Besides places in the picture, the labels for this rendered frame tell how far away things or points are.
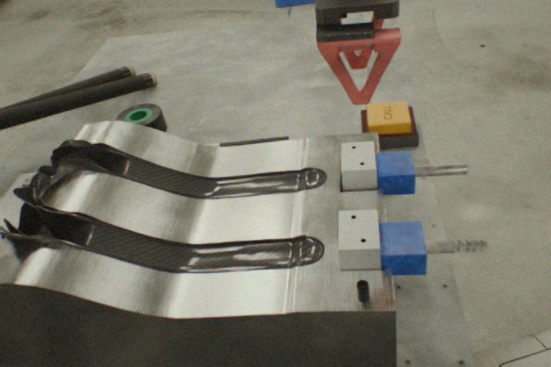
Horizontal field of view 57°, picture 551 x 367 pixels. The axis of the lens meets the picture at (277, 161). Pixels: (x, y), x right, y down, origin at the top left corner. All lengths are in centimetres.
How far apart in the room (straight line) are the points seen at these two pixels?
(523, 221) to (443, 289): 127
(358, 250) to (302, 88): 52
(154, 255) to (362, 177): 23
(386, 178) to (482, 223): 127
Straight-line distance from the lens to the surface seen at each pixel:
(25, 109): 93
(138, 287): 50
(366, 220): 47
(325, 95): 90
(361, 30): 42
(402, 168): 55
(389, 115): 76
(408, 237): 48
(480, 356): 116
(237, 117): 88
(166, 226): 55
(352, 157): 55
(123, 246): 54
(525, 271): 169
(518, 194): 193
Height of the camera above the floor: 125
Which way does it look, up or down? 36 degrees down
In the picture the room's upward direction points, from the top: 11 degrees counter-clockwise
